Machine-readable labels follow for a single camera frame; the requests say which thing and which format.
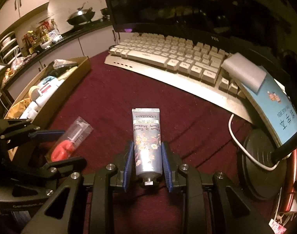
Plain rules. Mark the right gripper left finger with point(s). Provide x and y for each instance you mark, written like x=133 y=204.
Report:
x=65 y=210

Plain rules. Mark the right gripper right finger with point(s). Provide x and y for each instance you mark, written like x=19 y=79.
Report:
x=211 y=202

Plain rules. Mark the floral hand cream tube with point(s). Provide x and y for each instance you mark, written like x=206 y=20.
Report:
x=147 y=144

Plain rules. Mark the white pill bottle red label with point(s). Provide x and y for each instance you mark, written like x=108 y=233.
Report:
x=47 y=91

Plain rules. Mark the black foil pouch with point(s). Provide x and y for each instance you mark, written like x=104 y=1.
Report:
x=62 y=64

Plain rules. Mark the teal cartoon tissue pack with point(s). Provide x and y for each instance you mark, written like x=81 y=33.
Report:
x=46 y=79

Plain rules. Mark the cardboard box tray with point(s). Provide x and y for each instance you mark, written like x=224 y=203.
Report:
x=41 y=116

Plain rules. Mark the maroon cloth mat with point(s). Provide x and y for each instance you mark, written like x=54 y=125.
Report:
x=193 y=129

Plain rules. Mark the pink patterned tube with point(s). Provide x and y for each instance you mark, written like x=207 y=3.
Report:
x=276 y=227

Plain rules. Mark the red metallic cylinder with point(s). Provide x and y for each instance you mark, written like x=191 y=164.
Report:
x=289 y=190

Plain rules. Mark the blue notebook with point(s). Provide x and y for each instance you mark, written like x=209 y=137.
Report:
x=274 y=108

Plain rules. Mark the white computer keyboard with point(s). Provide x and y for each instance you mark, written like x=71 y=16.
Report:
x=194 y=67

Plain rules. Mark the black wok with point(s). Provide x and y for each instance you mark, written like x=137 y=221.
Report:
x=81 y=16

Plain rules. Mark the black computer monitor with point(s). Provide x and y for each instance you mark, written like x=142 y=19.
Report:
x=266 y=23

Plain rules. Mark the black ring light base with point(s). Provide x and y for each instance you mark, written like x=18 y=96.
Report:
x=264 y=166

